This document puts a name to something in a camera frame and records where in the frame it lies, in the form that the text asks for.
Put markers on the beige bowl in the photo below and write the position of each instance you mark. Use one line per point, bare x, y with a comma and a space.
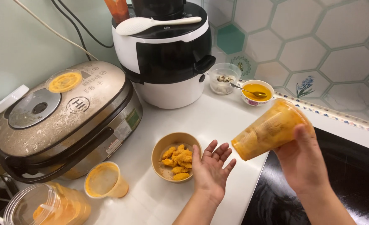
167, 145

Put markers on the clear plastic cup orange residue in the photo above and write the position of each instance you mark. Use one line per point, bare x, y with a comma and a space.
267, 129

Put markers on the white rice paddle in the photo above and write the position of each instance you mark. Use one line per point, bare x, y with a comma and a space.
153, 23

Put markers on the clear container with quail eggs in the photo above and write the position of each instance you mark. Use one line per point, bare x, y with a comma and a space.
223, 79

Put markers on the round lid with orange residue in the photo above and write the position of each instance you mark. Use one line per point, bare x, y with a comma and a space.
64, 81

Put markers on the white flat lid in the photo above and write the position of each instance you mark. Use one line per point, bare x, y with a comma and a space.
9, 99

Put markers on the champagne rice cooker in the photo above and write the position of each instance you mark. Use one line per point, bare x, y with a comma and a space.
65, 125

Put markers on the person's right hand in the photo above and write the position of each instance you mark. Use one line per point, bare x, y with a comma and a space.
301, 159

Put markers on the clear plastic jar orange crumbs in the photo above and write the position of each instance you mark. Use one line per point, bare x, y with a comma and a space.
51, 206

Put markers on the black and white multicooker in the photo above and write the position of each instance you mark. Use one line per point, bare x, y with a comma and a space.
168, 62

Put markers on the metal spoon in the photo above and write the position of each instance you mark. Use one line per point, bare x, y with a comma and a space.
248, 91

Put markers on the plastic cup with orange batter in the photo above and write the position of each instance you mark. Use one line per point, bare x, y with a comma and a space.
104, 181

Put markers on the person's left hand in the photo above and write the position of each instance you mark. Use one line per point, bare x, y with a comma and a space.
210, 175

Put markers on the floral bowl with beaten egg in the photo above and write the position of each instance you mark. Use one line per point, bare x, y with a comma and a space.
257, 92

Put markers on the pile of orange breaded pieces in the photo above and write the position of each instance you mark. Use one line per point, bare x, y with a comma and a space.
178, 161

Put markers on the orange utensil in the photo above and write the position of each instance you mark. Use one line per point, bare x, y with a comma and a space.
117, 10

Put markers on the black cooktop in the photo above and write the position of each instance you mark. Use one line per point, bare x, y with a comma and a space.
328, 187

